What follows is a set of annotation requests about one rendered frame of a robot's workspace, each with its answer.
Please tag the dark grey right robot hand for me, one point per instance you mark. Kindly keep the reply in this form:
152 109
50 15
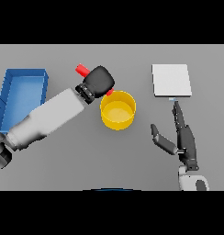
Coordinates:
186 142

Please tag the pale square measuring scale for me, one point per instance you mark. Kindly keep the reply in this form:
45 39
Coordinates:
171 80

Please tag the blue tray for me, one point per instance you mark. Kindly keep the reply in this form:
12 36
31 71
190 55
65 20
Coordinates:
21 98

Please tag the yellow bowl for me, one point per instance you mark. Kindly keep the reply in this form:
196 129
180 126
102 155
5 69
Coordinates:
118 111

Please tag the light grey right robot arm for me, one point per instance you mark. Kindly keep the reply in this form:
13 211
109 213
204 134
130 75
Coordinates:
192 182

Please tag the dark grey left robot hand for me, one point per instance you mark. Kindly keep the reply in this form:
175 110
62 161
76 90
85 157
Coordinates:
98 80

